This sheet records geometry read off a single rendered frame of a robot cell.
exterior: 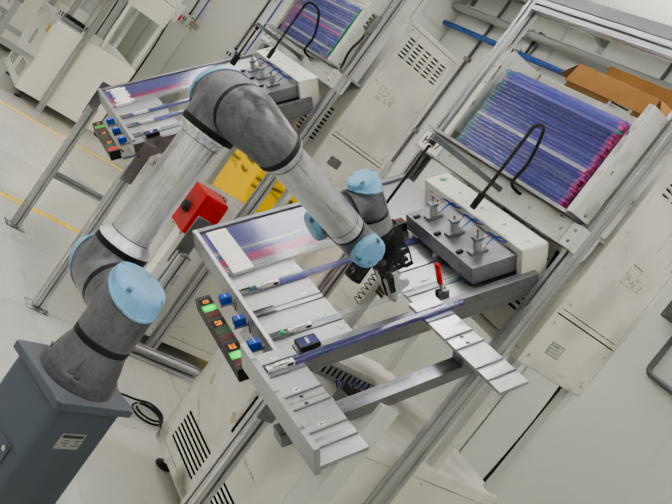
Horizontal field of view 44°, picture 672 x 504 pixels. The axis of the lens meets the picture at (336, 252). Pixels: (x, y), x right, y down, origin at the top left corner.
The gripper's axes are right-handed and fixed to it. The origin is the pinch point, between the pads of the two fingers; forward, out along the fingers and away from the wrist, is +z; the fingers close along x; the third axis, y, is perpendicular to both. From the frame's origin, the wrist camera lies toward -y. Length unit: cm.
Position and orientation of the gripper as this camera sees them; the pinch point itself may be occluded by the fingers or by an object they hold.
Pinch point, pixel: (389, 297)
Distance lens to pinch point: 208.8
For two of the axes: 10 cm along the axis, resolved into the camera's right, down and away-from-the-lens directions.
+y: 8.7, -4.5, 2.1
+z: 2.6, 7.8, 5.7
